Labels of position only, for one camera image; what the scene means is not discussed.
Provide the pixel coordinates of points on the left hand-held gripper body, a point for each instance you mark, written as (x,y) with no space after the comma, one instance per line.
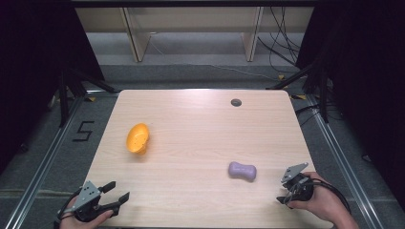
(86,196)

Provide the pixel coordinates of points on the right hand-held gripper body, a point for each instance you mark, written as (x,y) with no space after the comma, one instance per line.
(298,187)

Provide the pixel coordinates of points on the purple soap bar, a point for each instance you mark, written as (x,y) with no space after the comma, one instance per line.
(242,171)

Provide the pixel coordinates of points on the orange soap dish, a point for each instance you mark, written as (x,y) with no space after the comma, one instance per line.
(137,140)

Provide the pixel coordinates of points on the person's left hand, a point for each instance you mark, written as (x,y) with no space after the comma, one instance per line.
(95,221)

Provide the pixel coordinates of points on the person's right hand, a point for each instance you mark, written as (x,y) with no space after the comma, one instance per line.
(323,202)

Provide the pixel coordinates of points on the yellow tape piece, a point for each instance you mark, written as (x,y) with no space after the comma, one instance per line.
(281,77)
(299,97)
(91,99)

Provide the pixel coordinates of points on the black metal stand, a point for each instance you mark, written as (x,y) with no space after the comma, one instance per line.
(63,98)
(324,95)

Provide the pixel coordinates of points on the grey table grommet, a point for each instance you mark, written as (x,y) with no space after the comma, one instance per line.
(236,102)

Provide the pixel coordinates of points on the black curtain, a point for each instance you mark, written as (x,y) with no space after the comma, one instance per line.
(28,63)
(366,79)

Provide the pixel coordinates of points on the metal floor rail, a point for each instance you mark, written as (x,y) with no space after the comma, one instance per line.
(41,165)
(350,178)

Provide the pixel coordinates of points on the light wooden furniture frame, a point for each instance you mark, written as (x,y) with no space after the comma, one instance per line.
(137,38)

